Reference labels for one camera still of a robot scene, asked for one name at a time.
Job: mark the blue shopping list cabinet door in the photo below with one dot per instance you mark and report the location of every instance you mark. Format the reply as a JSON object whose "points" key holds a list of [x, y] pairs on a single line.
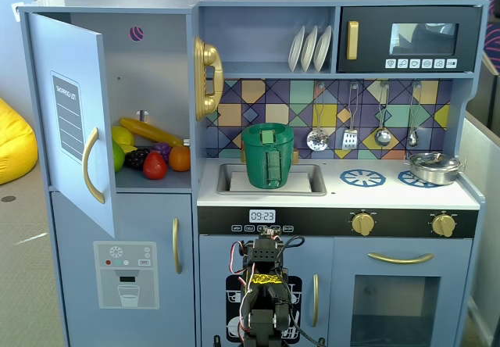
{"points": [[58, 50]]}

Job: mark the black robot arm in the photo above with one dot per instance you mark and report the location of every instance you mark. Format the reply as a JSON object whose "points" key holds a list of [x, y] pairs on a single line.
{"points": [[265, 315]]}

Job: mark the blue dishwasher door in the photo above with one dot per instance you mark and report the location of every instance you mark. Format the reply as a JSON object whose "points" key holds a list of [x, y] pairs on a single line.
{"points": [[215, 253]]}

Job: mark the blue oven door with window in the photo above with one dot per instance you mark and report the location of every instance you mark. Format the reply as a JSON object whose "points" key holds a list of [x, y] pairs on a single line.
{"points": [[343, 257]]}

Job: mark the blue ice dispenser fridge door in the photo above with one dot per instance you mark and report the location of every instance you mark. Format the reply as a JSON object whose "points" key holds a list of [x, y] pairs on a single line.
{"points": [[129, 222]]}

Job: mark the blue toy kitchen cabinet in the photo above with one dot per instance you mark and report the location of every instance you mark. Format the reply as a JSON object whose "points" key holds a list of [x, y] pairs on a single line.
{"points": [[265, 15]]}

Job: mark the green printed container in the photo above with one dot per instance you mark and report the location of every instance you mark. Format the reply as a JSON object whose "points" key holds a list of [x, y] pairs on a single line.
{"points": [[258, 163]]}

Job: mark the grey toy sink basin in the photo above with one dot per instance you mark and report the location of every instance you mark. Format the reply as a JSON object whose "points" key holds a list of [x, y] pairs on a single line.
{"points": [[226, 179]]}

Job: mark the gold toy faucet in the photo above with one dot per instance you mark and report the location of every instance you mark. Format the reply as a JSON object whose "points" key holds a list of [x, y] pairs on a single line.
{"points": [[295, 156]]}

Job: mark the steel skimmer spoon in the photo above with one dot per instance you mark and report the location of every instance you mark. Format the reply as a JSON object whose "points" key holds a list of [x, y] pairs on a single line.
{"points": [[317, 140]]}

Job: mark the orange toy fruit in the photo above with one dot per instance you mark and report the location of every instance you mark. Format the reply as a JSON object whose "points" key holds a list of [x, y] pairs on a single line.
{"points": [[180, 158]]}

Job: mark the purple toy grapes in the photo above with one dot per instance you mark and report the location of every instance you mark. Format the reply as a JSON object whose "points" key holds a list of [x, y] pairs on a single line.
{"points": [[163, 151]]}

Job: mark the red toy strawberry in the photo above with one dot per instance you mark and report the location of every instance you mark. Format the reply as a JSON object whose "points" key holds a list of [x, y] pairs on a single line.
{"points": [[154, 166]]}

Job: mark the steel slotted spatula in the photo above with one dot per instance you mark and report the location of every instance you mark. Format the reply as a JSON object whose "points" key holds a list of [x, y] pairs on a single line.
{"points": [[349, 140]]}

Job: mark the yellow toy banana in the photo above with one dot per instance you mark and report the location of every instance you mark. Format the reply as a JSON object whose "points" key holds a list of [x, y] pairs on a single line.
{"points": [[150, 131]]}

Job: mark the gold toy telephone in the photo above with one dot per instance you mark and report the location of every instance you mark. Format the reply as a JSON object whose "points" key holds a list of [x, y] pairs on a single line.
{"points": [[207, 61]]}

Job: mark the dark toy blackberry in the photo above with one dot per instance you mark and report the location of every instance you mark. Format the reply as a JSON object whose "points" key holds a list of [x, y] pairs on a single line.
{"points": [[136, 159]]}

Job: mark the white toy plate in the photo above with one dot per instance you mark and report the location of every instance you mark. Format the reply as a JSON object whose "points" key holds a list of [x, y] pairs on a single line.
{"points": [[295, 50], [323, 48], [308, 50]]}

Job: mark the gold stove knob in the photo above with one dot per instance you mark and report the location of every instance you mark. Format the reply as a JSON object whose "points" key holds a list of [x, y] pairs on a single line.
{"points": [[443, 225], [363, 224]]}

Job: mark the yellow toy lemon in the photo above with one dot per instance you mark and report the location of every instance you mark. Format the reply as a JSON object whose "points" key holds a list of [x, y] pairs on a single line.
{"points": [[122, 135]]}

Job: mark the green toy apple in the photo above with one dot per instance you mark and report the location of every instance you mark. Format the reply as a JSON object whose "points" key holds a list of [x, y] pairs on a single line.
{"points": [[118, 157]]}

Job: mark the steel ladle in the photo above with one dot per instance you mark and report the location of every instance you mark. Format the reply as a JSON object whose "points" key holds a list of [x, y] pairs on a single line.
{"points": [[383, 137]]}

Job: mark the black toy microwave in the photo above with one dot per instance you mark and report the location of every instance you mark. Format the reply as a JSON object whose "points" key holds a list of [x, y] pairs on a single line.
{"points": [[371, 34]]}

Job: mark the steel pot with lid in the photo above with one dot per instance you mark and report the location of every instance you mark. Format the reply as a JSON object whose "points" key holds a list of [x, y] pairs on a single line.
{"points": [[433, 169]]}

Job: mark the yellow bean bag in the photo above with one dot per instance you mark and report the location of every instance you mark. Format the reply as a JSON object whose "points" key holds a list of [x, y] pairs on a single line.
{"points": [[15, 144]]}

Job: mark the grey partition panel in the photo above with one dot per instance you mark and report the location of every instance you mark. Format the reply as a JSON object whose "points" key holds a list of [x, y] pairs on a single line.
{"points": [[482, 206]]}

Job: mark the dark round floor cap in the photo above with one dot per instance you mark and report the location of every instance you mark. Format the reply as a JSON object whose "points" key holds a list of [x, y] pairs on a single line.
{"points": [[8, 198]]}

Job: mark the small camera circuit board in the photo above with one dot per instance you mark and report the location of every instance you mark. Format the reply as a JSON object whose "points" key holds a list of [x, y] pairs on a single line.
{"points": [[269, 233]]}

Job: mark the white wall outlet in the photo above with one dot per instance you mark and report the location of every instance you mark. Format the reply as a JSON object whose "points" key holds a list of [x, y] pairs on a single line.
{"points": [[17, 11]]}

